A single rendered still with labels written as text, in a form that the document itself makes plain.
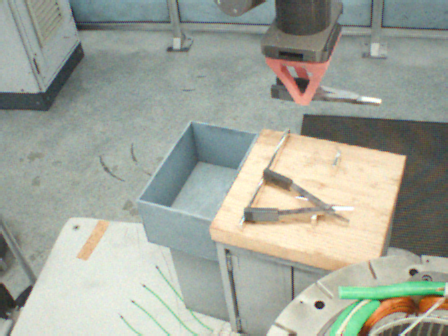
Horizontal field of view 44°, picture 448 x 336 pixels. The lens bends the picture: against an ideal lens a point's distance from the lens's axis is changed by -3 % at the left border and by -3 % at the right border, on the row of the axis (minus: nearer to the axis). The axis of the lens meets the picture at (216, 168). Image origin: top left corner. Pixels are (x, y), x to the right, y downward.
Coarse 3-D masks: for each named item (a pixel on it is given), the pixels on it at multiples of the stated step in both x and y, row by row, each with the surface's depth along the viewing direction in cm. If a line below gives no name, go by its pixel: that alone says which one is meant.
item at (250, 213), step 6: (246, 210) 66; (252, 210) 66; (258, 210) 65; (264, 210) 65; (270, 210) 65; (276, 210) 65; (246, 216) 66; (252, 216) 66; (258, 216) 66; (264, 216) 66; (270, 216) 65; (276, 216) 65
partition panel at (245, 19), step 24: (72, 0) 294; (96, 0) 291; (120, 0) 288; (144, 0) 285; (192, 0) 279; (336, 0) 262; (360, 0) 260; (384, 0) 257; (408, 0) 254; (432, 0) 252; (240, 24) 282; (264, 24) 278; (360, 24) 269; (384, 24) 266; (408, 24) 263; (432, 24) 260
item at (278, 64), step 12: (276, 60) 60; (288, 60) 59; (300, 60) 58; (276, 72) 62; (288, 72) 62; (312, 72) 59; (324, 72) 59; (288, 84) 63; (312, 84) 61; (300, 96) 64; (312, 96) 63
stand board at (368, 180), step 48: (288, 144) 77; (336, 144) 76; (240, 192) 72; (288, 192) 71; (336, 192) 70; (384, 192) 69; (240, 240) 68; (288, 240) 66; (336, 240) 65; (384, 240) 65
